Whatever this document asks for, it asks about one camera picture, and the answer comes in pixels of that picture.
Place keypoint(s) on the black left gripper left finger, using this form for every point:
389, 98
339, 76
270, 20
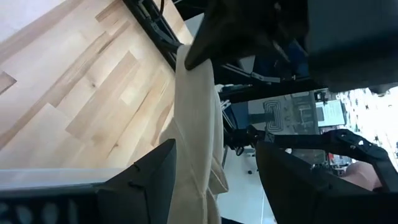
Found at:
140, 193

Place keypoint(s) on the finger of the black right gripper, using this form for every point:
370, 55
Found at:
230, 31

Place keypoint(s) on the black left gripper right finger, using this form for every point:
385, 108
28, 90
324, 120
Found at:
311, 199

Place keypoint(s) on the beige knit hat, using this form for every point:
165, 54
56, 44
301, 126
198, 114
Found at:
196, 124

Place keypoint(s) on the black jointed bracket arm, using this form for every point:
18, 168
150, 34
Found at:
342, 141

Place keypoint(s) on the person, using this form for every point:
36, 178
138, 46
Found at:
362, 175

